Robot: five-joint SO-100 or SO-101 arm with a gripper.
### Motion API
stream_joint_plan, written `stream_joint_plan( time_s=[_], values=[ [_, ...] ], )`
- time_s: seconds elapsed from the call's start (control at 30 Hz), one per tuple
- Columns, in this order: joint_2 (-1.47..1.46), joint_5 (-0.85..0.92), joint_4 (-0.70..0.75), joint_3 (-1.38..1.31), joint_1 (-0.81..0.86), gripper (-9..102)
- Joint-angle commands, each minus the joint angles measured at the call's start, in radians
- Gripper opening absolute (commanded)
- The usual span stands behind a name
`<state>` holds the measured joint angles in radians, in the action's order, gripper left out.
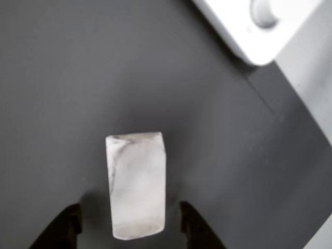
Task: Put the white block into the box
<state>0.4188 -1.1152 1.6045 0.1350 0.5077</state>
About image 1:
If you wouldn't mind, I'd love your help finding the dark grey table mat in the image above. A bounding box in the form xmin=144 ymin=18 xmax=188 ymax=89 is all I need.
xmin=0 ymin=0 xmax=332 ymax=249

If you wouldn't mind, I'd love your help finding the white plate with round dimples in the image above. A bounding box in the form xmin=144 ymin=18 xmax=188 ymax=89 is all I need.
xmin=191 ymin=0 xmax=322 ymax=66

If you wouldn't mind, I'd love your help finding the white block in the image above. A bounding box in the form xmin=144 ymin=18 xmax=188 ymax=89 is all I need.
xmin=105 ymin=131 xmax=167 ymax=241

